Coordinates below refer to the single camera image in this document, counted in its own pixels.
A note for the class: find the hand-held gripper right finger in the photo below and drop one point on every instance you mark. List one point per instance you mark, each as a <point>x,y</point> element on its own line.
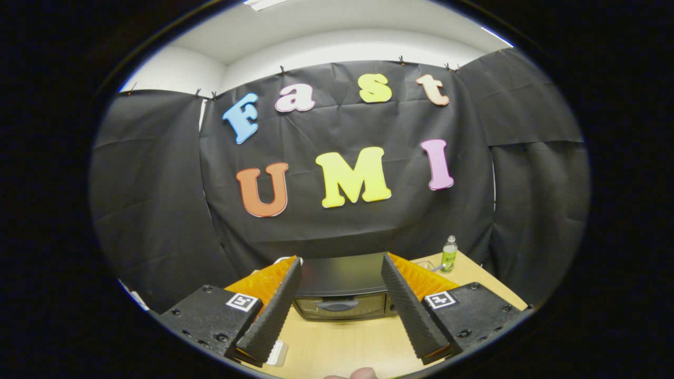
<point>410,310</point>

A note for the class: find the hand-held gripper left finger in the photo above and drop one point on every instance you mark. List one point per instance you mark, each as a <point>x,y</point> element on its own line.
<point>276,310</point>

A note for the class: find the black toaster oven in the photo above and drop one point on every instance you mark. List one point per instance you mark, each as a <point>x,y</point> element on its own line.
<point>342,273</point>

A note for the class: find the white food tray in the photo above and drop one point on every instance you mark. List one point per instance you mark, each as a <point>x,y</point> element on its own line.
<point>277,352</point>

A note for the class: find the green label plastic bottle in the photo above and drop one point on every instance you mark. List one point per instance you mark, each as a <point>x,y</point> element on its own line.
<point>449,255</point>

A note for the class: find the long ceiling light panel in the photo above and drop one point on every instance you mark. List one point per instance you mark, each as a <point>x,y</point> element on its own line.
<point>263,3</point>

